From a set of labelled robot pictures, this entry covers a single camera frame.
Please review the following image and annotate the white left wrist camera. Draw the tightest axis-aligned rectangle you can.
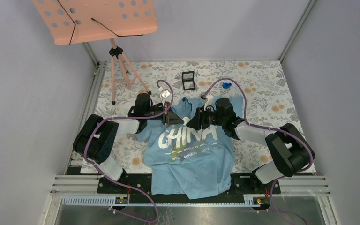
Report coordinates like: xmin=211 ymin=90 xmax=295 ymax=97
xmin=158 ymin=87 xmax=172 ymax=104

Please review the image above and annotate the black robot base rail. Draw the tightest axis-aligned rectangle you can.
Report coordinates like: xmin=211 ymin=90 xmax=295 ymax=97
xmin=97 ymin=171 xmax=281 ymax=200

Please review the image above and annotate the small blue plastic piece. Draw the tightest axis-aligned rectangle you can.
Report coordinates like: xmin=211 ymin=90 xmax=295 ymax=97
xmin=222 ymin=82 xmax=232 ymax=89

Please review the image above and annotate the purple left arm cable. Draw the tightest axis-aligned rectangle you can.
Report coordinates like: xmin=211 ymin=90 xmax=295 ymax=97
xmin=83 ymin=79 xmax=174 ymax=224

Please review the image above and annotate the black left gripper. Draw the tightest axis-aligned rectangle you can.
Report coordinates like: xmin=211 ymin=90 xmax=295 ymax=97
xmin=145 ymin=102 xmax=184 ymax=125

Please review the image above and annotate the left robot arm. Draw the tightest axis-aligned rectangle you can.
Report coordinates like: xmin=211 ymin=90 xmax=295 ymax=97
xmin=73 ymin=93 xmax=183 ymax=193

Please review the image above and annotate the light blue printed t-shirt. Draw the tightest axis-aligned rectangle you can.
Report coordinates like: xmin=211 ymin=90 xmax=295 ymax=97
xmin=135 ymin=95 xmax=244 ymax=200

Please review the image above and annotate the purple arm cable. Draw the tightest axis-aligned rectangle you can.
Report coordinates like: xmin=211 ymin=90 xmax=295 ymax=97
xmin=83 ymin=79 xmax=174 ymax=224
xmin=200 ymin=77 xmax=315 ymax=225

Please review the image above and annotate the pink music stand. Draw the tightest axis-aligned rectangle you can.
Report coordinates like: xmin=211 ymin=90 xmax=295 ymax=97
xmin=33 ymin=0 xmax=158 ymax=94

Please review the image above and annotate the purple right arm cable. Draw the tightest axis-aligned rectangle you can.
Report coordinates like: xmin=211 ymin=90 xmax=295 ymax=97
xmin=200 ymin=77 xmax=315 ymax=225

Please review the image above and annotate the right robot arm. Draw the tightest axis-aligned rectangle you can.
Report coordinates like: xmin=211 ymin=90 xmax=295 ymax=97
xmin=186 ymin=98 xmax=315 ymax=193

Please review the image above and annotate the floral patterned table mat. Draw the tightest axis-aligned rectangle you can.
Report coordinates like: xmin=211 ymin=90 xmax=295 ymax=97
xmin=93 ymin=61 xmax=301 ymax=174

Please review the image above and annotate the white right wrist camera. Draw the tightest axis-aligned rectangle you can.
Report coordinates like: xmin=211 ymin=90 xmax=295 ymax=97
xmin=201 ymin=94 xmax=214 ymax=110

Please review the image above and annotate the slotted white cable duct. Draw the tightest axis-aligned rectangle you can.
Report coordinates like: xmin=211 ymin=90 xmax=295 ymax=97
xmin=61 ymin=193 xmax=270 ymax=207

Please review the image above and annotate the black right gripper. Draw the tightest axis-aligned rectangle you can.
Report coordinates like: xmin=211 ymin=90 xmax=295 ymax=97
xmin=186 ymin=104 xmax=225 ymax=130

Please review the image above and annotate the black square brooch box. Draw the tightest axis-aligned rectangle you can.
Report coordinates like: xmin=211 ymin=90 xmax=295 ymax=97
xmin=181 ymin=71 xmax=196 ymax=91

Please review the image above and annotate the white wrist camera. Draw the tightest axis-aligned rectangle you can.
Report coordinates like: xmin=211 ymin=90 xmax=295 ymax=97
xmin=158 ymin=87 xmax=172 ymax=104
xmin=201 ymin=94 xmax=214 ymax=110

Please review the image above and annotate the round white-backed brooch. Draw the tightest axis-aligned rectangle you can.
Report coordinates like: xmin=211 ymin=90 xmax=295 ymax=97
xmin=182 ymin=117 xmax=190 ymax=125

